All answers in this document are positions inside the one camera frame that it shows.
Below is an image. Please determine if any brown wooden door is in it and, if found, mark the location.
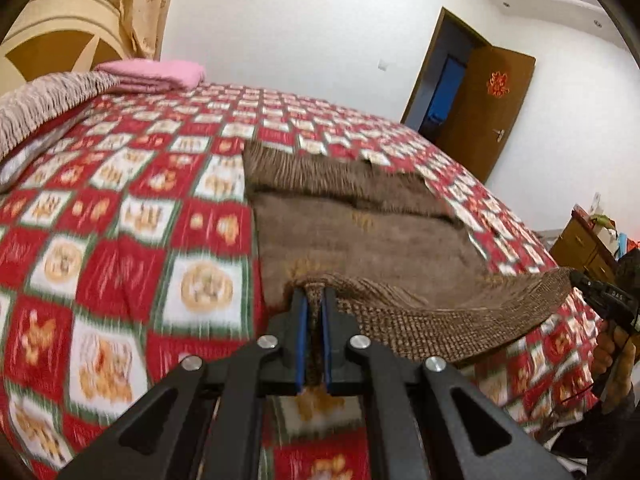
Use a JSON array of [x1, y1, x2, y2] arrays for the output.
[[436, 44, 537, 187]]

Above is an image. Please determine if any wooden cabinet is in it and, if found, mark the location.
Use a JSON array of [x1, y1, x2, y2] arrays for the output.
[[549, 209, 632, 287]]

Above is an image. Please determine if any red paper door decoration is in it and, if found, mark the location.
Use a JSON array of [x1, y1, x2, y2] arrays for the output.
[[487, 70, 509, 99]]

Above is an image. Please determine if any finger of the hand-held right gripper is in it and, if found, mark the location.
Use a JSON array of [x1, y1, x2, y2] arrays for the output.
[[570, 270, 607, 311]]

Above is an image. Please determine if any person's dark clothing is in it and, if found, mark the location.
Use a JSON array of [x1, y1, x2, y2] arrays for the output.
[[542, 385, 640, 477]]

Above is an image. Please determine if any striped pillow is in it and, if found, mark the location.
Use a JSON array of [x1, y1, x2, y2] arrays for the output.
[[0, 70, 122, 147]]

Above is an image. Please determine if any cream and brown bed headboard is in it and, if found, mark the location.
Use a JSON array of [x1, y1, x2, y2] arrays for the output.
[[0, 0, 132, 84]]

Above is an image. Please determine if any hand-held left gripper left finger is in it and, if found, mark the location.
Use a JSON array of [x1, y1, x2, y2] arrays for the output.
[[57, 287, 307, 480]]

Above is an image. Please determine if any red checked printed bed sheet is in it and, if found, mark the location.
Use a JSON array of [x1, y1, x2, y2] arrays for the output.
[[0, 81, 607, 480]]

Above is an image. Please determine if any beige patterned curtain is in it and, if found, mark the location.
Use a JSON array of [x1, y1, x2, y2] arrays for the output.
[[47, 0, 182, 62]]

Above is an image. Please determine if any pink folded blanket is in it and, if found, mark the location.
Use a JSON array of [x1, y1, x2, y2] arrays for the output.
[[94, 58, 206, 94]]

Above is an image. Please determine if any brown knitted sweater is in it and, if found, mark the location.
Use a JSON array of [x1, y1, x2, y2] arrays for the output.
[[242, 139, 577, 397]]

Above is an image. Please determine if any dark wooden door frame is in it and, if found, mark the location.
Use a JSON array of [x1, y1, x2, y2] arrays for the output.
[[399, 6, 490, 133]]

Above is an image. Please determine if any person's right hand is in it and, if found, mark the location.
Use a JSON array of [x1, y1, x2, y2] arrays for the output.
[[594, 322, 637, 403]]

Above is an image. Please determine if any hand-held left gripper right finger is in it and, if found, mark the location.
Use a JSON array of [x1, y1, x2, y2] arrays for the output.
[[322, 287, 571, 480]]

